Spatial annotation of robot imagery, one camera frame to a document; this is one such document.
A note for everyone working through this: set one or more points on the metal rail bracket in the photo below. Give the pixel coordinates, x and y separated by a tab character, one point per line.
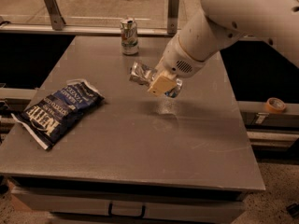
172	16
56	18

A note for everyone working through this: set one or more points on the crushed silver redbull can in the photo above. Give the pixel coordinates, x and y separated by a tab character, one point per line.
144	75

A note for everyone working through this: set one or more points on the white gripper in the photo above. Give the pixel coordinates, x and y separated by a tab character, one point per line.
176	61

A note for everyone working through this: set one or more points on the white drawer front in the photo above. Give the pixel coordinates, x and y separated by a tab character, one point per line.
162	208

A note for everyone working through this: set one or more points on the horizontal metal window rail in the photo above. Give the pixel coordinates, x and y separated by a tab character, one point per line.
67	30

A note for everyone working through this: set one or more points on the white green 7up can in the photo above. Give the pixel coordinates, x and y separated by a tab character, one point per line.
129	38

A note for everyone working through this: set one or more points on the black drawer handle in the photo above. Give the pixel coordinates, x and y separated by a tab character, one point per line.
125	209

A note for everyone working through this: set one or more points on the orange tape roll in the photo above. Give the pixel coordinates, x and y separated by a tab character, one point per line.
275	105

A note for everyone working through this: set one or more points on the middle metal rail bracket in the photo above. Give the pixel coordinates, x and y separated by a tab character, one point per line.
172	16

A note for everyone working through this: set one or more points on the left metal rail bracket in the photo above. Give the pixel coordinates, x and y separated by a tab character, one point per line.
56	18

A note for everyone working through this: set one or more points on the blue kettle chips bag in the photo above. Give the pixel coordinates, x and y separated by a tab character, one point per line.
54	115

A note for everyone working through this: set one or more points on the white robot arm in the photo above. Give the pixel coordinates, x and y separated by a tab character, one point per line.
217	25

